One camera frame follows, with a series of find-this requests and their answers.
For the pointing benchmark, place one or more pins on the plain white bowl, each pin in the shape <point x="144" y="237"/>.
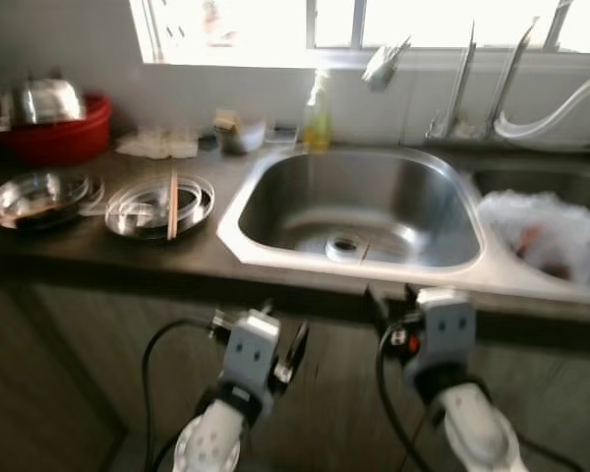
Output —
<point x="246" y="138"/>

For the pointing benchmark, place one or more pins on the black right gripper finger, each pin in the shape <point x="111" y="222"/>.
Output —
<point x="377" y="307"/>
<point x="412" y="289"/>

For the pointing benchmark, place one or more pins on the wide stainless steel plate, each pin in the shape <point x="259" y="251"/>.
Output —
<point x="138" y="211"/>

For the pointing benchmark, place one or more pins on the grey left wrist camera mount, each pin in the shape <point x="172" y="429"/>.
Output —
<point x="251" y="349"/>

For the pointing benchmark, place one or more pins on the white dish cloth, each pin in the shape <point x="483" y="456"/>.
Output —
<point x="157" y="146"/>

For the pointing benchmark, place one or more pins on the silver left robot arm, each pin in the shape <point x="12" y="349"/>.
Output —
<point x="211" y="442"/>

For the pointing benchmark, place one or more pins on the sink drain strainer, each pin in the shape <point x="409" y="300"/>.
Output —
<point x="342" y="246"/>

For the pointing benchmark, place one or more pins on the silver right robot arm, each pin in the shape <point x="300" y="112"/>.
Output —
<point x="477" y="433"/>

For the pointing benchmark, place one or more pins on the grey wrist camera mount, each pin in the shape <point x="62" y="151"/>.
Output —
<point x="442" y="329"/>
<point x="251" y="349"/>

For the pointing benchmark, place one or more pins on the light wood cabinet door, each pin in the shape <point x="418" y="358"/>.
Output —
<point x="334" y="393"/>
<point x="98" y="334"/>
<point x="560" y="393"/>

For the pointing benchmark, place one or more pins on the light wood cabinet panel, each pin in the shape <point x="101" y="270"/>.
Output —
<point x="29" y="413"/>

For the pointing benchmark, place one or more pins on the stainless steel double sink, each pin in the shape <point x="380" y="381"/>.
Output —
<point x="305" y="206"/>

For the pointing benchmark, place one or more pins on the gooseneck faucet with spray head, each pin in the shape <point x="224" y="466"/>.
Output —
<point x="385" y="64"/>

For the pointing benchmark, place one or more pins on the clear plastic bag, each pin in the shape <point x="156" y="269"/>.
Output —
<point x="531" y="216"/>

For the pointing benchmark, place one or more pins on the small white soap tray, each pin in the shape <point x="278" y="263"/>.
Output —
<point x="282" y="136"/>

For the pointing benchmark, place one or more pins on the wooden chopstick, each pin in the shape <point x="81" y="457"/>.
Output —
<point x="365" y="251"/>
<point x="170" y="206"/>
<point x="174" y="211"/>
<point x="5" y="220"/>

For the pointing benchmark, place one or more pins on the yellow dish soap bottle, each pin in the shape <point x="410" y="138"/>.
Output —
<point x="317" y="128"/>

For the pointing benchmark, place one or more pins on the small stainless steel dish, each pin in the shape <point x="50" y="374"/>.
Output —
<point x="39" y="192"/>

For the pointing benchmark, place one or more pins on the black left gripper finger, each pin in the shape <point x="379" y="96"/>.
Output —
<point x="266" y="307"/>
<point x="297" y="344"/>

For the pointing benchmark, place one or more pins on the red plastic basin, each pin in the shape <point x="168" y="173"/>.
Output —
<point x="59" y="143"/>

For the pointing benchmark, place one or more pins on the white window frame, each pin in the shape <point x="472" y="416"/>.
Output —
<point x="358" y="20"/>

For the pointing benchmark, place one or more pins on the yellow kitchen sponge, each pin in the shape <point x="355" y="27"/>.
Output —
<point x="226" y="120"/>

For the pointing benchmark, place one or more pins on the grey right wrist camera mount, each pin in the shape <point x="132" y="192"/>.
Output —
<point x="442" y="329"/>

